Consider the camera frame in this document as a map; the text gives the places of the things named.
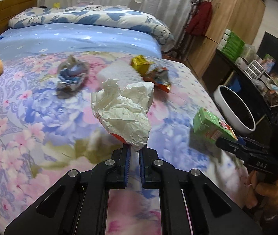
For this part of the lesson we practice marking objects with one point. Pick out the right hand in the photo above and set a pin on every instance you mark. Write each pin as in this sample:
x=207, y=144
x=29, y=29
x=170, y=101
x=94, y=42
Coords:
x=268, y=190

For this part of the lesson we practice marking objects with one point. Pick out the yellow snack bag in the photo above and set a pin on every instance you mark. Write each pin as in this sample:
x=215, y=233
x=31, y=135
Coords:
x=141, y=64

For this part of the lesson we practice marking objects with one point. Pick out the blue bed sheet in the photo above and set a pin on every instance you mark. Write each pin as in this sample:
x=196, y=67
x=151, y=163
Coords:
x=70, y=37

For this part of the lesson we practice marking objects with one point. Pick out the blue white cartoon quilt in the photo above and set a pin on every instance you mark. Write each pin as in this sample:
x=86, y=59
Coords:
x=106, y=16

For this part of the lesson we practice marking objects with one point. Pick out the red coat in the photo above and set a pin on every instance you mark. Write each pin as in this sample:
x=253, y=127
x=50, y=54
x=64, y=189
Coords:
x=201, y=20

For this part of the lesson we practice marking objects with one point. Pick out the white black trash bin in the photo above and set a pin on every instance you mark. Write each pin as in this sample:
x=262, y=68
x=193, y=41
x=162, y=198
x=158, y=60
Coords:
x=234, y=110

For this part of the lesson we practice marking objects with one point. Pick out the green drink carton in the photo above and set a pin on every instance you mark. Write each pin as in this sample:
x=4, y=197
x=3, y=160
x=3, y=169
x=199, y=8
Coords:
x=211, y=127

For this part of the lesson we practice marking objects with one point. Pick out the photo grid frame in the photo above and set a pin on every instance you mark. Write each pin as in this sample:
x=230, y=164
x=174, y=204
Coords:
x=254, y=70

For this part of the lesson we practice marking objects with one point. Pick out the silver blue wrapper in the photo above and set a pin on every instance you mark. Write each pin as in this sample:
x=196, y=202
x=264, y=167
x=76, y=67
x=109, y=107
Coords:
x=71, y=74

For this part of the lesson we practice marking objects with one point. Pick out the black tv cabinet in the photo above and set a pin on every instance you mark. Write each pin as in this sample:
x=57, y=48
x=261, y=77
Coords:
x=222, y=71

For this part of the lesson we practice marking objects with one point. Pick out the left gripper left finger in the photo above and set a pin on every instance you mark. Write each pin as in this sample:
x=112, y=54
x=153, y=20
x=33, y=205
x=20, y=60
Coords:
x=78, y=202

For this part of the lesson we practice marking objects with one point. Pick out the wooden headboard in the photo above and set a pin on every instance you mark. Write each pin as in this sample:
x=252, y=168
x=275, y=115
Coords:
x=10, y=8

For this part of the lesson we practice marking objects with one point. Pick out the white paper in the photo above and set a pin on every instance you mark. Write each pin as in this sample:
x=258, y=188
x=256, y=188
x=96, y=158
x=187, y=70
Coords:
x=123, y=112

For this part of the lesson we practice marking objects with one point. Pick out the wooden wardrobe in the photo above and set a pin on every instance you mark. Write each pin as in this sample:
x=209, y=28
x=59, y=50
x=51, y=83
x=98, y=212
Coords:
x=243, y=17

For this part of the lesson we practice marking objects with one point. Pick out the framed colour photo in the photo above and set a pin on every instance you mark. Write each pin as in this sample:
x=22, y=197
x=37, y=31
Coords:
x=268, y=63

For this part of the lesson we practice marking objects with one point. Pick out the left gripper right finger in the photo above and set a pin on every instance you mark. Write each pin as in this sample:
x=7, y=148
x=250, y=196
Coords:
x=190, y=203

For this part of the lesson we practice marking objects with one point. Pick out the orange ovaltine wrapper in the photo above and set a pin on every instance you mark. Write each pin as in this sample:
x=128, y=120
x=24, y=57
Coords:
x=160, y=77

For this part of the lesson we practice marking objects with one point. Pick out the green white box stack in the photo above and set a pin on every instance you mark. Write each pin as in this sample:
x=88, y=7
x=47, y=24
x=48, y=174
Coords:
x=231, y=45

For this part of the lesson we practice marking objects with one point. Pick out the white foam block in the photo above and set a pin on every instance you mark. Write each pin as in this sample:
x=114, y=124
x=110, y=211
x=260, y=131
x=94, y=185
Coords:
x=120, y=71

